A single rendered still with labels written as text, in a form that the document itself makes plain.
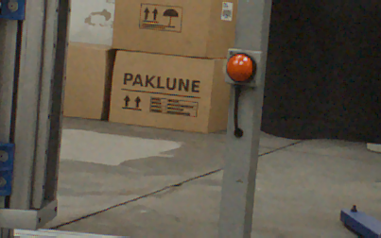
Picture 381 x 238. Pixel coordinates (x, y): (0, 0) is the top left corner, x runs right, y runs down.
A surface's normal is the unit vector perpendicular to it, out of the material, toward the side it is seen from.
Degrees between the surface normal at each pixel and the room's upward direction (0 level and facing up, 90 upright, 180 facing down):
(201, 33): 91
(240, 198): 90
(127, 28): 90
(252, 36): 90
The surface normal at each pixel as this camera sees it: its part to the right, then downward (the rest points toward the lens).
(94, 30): -0.29, 0.04
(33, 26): -0.08, 0.07
